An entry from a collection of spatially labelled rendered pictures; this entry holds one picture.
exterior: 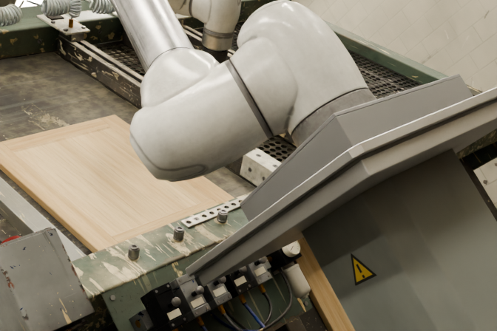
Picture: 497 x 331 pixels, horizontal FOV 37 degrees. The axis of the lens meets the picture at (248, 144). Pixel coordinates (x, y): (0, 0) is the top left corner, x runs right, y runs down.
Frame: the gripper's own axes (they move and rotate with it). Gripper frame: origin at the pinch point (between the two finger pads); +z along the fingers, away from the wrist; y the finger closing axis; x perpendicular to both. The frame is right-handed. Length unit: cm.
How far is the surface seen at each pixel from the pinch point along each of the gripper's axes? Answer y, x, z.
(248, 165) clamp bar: -27.4, 8.0, 3.8
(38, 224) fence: -22, 71, 5
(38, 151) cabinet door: 10, 52, 7
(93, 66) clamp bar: 47.9, 7.8, 4.2
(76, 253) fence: -36, 70, 5
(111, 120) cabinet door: 15.7, 23.4, 6.5
